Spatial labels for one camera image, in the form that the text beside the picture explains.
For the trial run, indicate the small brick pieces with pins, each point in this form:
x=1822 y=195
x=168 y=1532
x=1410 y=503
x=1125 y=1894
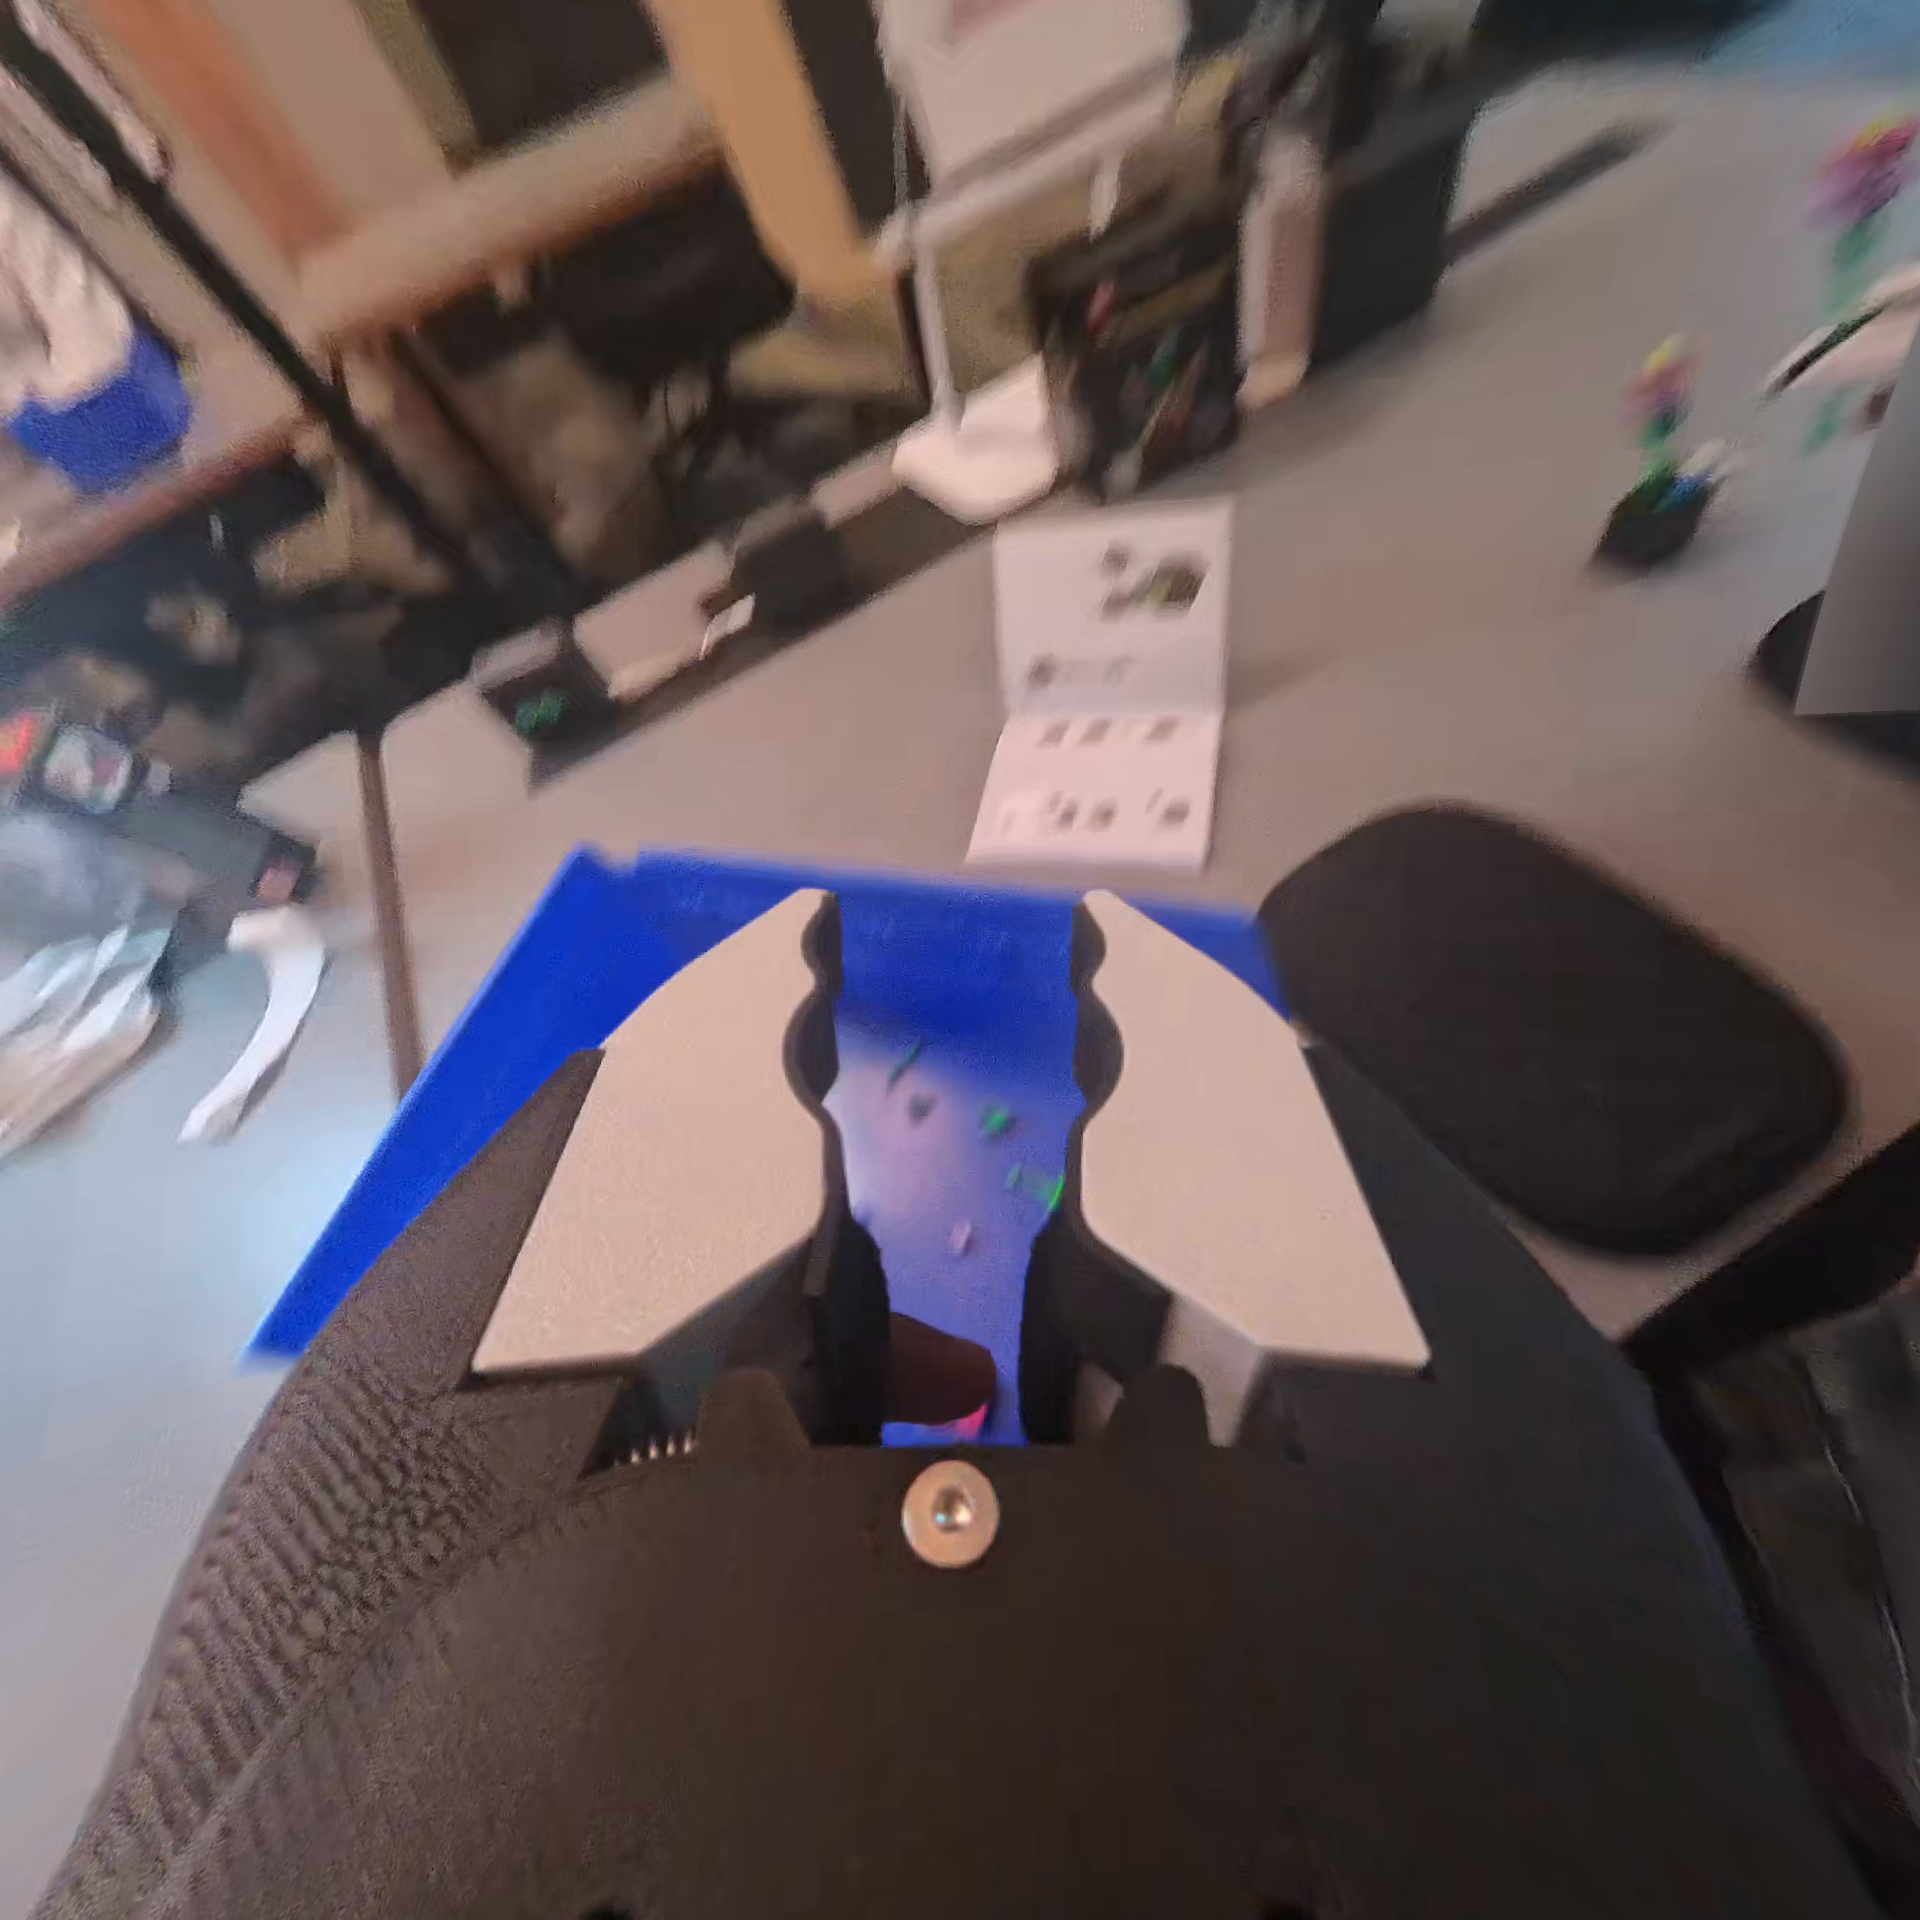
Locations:
x=995 y=1124

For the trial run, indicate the blue storage bin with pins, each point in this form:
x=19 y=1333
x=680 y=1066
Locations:
x=100 y=419

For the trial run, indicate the open plain black box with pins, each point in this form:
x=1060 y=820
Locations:
x=1380 y=225

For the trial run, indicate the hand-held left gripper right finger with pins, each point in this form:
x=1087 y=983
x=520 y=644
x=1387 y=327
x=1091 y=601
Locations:
x=1247 y=1171

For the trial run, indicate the white instruction booklet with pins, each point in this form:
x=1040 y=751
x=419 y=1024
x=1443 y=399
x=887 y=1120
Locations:
x=1112 y=779

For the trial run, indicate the brown-edged office desk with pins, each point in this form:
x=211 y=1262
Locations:
x=496 y=242

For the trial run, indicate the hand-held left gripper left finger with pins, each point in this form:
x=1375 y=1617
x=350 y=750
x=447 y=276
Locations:
x=673 y=1171

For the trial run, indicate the white curved object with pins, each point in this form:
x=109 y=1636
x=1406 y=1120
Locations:
x=254 y=1020

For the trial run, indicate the white stand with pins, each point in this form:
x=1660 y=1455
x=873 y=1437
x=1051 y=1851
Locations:
x=985 y=451

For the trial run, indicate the clear plastic bag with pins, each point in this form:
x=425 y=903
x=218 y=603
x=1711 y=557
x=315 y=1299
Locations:
x=61 y=1035

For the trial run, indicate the black flower-print product box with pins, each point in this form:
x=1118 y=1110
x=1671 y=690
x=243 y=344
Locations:
x=1150 y=359

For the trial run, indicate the dark cloth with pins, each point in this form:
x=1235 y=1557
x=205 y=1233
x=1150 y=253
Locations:
x=1832 y=1498

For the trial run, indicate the small black tray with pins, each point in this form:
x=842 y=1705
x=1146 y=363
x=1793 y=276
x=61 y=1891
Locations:
x=541 y=696

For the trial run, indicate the black quilted armrest pad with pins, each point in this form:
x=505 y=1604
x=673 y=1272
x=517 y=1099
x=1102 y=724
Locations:
x=1543 y=1020

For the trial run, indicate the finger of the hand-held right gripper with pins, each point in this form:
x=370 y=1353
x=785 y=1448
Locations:
x=1856 y=348
x=1873 y=584

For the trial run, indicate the white desk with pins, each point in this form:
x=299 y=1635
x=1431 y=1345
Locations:
x=1395 y=628

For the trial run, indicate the multicoloured brick flower stem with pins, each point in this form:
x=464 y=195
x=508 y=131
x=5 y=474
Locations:
x=1867 y=176

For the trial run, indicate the colourful LEGO flower model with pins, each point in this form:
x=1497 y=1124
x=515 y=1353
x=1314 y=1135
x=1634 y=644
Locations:
x=1648 y=526

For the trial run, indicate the blue plastic tray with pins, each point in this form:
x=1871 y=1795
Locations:
x=962 y=963

